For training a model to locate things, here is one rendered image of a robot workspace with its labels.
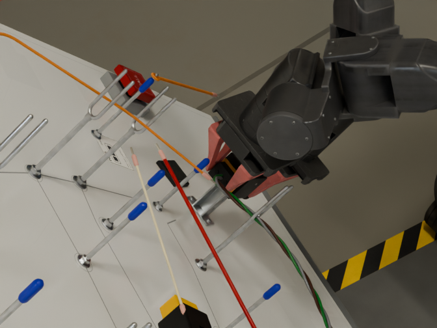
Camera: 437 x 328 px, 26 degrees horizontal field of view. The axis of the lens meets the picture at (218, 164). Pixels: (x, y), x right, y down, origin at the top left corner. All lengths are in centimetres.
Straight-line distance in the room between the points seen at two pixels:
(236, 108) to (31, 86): 23
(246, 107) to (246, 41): 171
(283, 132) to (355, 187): 156
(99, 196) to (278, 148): 20
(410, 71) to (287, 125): 13
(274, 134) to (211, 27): 186
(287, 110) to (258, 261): 35
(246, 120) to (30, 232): 30
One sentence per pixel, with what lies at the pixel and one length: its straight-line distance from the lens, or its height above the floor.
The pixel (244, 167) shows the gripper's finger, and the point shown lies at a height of 122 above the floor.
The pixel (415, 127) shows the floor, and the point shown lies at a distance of 263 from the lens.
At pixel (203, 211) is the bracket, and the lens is 120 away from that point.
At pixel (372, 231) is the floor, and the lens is 244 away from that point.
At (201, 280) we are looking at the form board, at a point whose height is 115.
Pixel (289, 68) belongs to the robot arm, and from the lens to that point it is 99.
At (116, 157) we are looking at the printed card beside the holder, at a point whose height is 118.
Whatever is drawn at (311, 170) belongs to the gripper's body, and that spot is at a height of 109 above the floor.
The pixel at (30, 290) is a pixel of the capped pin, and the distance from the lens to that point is 65.
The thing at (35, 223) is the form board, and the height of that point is 136.
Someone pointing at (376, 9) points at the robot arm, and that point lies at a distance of 117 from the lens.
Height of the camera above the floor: 212
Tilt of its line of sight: 58 degrees down
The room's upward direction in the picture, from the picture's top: straight up
